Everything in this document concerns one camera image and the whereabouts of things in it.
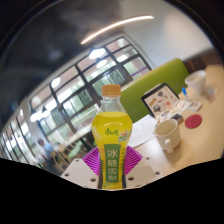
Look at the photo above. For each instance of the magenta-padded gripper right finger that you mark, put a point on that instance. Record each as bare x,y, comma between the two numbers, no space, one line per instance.
134,161

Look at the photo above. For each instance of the small white packet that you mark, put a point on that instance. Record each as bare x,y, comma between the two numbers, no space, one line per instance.
210,93

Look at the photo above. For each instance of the white paper sheet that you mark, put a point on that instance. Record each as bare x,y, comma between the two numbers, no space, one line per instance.
141,131

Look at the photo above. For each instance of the dark-framed window wall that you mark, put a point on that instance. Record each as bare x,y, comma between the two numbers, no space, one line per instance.
76,90

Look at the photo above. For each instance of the white ceramic mug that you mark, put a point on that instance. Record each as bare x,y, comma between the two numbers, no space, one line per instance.
168,133

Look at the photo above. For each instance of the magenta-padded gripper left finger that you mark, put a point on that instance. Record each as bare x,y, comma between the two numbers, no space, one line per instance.
90,163

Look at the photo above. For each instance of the hanging pendant lamps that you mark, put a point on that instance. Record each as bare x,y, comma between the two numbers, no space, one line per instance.
96,53

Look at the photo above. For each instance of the dark-framed picture stand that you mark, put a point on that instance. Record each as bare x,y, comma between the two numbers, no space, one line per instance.
161,100

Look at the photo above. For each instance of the person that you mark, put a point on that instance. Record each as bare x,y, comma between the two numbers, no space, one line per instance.
46,148

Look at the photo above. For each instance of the green upholstered bench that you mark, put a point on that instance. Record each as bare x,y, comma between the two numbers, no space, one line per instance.
156,78

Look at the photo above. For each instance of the yellow drink bottle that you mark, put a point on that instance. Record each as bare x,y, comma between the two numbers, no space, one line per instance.
111,130

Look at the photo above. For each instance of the flat round red coaster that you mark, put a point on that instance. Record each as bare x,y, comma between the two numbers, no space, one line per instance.
193,121

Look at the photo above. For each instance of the curved ceiling light strip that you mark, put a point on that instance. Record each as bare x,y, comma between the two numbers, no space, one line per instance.
116,25

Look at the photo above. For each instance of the white ceramic bowl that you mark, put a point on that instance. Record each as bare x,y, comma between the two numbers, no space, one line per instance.
196,81

